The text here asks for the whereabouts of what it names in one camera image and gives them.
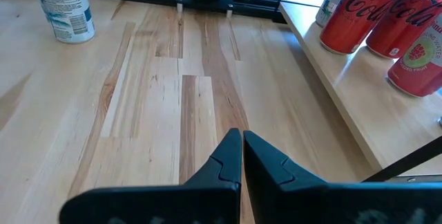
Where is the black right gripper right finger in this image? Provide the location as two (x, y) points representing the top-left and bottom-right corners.
(242, 129), (442, 224)

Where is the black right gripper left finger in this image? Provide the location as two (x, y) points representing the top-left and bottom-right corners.
(58, 128), (242, 224)

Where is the pink sparkling water can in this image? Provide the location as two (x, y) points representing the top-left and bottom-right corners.
(387, 11), (442, 98)

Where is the red Coca-Cola can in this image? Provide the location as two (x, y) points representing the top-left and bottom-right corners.
(319, 0), (408, 55)
(365, 0), (442, 59)

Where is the white Celsius Arctic Vibe can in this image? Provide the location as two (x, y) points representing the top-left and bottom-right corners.
(28, 0), (96, 44)

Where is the white Celsius Peach Vibe can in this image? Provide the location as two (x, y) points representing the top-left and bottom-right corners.
(315, 0), (356, 28)

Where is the wooden shelf with black frame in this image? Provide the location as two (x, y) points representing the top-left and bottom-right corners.
(274, 0), (442, 183)

